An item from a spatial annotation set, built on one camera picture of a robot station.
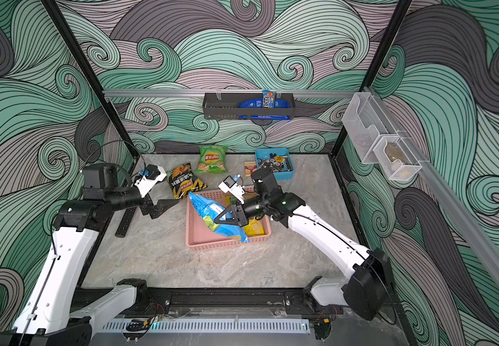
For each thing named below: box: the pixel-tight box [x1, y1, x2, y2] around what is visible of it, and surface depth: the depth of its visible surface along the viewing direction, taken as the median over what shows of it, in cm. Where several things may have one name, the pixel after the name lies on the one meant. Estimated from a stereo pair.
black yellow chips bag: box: [166, 162, 208, 199], surface depth 102 cm
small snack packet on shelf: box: [261, 89, 276, 109], surface depth 92 cm
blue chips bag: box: [188, 191, 251, 243], surface depth 67 cm
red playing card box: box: [244, 161, 258, 177], surface depth 116 cm
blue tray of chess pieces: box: [255, 147, 295, 181], surface depth 120 cm
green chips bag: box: [194, 144, 229, 174], surface depth 112 cm
